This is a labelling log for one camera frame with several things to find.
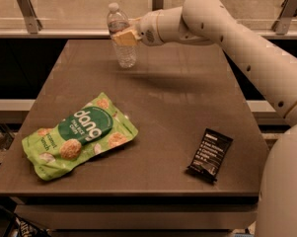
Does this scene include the dark item under table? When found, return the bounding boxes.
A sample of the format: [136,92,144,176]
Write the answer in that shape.
[0,204,51,237]

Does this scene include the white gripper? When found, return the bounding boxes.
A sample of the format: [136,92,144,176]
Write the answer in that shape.
[111,11,163,46]

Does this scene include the clear plastic water bottle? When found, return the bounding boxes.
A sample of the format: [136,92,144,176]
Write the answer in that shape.
[107,3,136,68]

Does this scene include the green dang chips bag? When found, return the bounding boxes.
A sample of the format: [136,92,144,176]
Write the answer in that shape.
[22,93,138,181]

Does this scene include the black snack bar wrapper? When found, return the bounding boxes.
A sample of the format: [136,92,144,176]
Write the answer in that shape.
[187,128,233,183]

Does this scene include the left metal railing bracket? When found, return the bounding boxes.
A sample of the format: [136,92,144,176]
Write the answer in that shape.
[16,0,42,34]

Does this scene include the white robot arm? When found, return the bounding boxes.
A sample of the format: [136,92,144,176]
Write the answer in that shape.
[112,0,297,237]

